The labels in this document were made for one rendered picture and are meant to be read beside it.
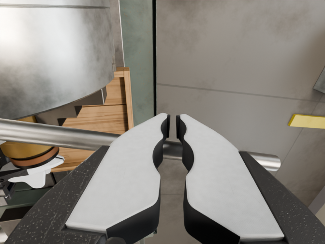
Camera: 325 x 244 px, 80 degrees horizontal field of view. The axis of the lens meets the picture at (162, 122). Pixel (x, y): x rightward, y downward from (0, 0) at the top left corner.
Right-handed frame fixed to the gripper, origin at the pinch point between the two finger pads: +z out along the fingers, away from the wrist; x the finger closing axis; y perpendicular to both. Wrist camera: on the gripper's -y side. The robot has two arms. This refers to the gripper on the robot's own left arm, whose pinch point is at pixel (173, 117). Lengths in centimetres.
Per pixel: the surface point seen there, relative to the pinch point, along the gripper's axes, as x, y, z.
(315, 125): 143, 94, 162
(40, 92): -12.3, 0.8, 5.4
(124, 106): -13.4, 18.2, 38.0
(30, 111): -13.1, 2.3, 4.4
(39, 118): -20.4, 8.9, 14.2
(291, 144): 127, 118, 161
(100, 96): -10.9, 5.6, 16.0
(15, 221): -45, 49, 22
